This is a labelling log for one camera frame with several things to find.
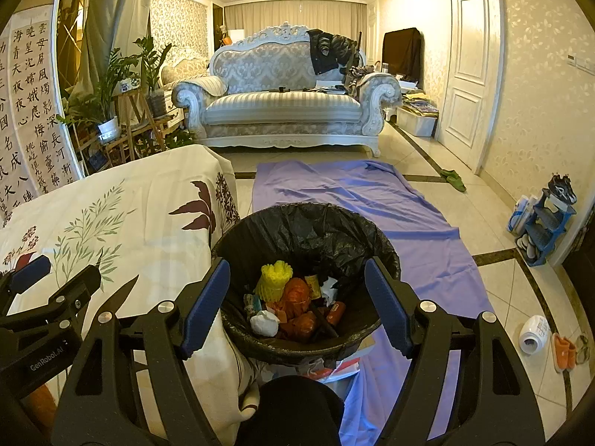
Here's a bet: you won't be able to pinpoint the white panelled door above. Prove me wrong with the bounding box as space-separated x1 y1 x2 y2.
437 0 505 175

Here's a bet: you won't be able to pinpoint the white small appliance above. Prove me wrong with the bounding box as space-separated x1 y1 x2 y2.
518 315 551 355

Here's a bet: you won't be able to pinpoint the black jacket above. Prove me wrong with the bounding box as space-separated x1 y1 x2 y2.
306 29 361 76

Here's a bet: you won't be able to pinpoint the small low green plant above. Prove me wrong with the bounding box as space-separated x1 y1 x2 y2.
163 129 196 150

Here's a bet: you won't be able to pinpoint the green plant in dark pot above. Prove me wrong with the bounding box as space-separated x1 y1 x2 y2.
135 36 173 119

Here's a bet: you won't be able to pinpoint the wooden plant stand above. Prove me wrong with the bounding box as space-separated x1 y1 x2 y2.
74 88 180 168

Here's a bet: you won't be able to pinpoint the grey hanging drape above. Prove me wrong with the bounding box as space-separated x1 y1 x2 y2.
70 0 154 100

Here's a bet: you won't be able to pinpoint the orange plastic bag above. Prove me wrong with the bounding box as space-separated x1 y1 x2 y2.
281 278 313 321
278 313 321 341

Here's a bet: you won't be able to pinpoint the purple floor cloth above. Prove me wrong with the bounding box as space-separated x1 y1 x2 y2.
251 159 496 446

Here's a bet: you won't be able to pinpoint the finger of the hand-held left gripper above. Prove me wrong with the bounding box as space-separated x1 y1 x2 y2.
0 255 52 307
0 264 102 335

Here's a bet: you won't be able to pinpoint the beige window curtains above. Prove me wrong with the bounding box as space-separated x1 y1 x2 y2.
224 1 368 42

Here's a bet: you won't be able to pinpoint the tall plant in white pot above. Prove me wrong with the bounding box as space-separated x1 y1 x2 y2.
60 46 140 142

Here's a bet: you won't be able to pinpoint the red white paper packet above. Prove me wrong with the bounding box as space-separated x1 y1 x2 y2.
297 358 362 384

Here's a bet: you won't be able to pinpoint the white storage box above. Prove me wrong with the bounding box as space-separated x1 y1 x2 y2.
395 93 440 138

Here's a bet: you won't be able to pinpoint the dark brown covered cabinet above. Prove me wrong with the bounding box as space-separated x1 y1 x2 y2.
382 28 425 88

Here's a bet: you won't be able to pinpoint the blue shoe rack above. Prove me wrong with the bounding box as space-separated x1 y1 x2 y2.
506 173 578 268

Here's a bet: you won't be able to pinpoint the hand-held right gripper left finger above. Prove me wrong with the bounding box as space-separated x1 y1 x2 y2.
53 258 231 446

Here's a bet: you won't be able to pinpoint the orange slippers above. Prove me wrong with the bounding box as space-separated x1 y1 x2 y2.
551 333 577 373

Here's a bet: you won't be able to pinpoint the beige slipper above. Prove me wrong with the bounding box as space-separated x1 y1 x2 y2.
574 333 591 365

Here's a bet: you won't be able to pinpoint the dark clothes pile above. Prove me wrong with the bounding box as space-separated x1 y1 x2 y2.
344 62 379 94

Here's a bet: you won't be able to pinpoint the yellow foam fruit net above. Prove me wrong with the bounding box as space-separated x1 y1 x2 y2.
253 261 293 302

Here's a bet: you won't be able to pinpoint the green slippers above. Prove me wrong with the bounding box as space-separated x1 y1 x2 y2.
439 168 467 193

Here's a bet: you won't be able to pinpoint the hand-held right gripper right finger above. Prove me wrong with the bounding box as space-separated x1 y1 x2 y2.
365 256 544 446

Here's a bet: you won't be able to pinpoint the ornate white armchair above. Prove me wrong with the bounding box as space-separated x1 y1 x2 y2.
159 51 210 85

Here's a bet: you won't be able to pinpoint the calligraphy paper wall hanging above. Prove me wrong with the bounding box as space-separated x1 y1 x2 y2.
0 2 75 224

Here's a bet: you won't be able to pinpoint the ornate white sofa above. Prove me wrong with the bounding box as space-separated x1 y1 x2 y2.
172 21 403 158

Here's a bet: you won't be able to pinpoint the black rounded object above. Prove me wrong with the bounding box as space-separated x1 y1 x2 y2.
248 375 345 446

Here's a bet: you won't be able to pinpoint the trash bin with black bag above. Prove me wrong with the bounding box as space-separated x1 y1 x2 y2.
210 202 401 367

